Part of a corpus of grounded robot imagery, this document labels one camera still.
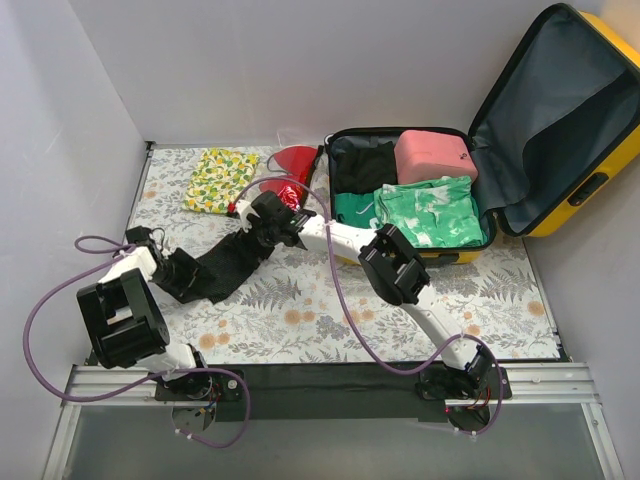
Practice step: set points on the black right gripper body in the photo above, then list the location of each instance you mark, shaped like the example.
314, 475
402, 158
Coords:
257, 236

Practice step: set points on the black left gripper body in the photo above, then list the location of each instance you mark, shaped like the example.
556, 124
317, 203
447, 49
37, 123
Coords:
189, 272

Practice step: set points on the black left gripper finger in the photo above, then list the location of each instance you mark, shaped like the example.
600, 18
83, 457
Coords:
188, 270
187, 292

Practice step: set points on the black striped cloth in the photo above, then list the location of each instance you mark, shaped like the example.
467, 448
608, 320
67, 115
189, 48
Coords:
226, 266

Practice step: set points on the red bikini top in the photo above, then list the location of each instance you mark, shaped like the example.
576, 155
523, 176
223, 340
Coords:
288, 167

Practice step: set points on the green GUESS t-shirt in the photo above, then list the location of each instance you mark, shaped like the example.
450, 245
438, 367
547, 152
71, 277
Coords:
356, 210

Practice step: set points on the yellow lemon print cloth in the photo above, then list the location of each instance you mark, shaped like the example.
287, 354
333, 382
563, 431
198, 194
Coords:
218, 178

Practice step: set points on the black garment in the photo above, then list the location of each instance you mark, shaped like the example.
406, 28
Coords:
364, 170

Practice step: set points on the pink vanity case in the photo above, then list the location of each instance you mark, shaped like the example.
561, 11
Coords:
428, 155

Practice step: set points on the green tie-dye shirt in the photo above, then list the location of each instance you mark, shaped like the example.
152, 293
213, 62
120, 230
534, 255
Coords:
439, 213

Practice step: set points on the yellow hard-shell suitcase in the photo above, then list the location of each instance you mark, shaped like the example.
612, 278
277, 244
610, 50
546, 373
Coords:
561, 120

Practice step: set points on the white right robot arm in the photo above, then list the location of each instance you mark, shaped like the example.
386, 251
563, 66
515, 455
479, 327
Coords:
396, 272

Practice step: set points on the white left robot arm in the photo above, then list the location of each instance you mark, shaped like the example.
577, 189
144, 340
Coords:
125, 324

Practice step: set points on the floral table cloth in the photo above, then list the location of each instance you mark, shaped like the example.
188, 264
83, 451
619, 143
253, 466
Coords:
289, 312

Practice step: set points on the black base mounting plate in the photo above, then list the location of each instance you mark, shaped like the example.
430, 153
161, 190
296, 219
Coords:
345, 391

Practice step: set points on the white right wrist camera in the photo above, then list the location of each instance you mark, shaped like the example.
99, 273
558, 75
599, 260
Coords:
243, 211

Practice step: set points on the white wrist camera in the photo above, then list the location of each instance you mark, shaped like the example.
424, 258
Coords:
243, 211
158, 236

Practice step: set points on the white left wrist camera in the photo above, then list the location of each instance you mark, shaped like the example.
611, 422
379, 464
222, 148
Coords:
158, 236

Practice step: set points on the aluminium frame rail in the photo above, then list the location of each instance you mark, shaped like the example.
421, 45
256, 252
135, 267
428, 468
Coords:
550, 425

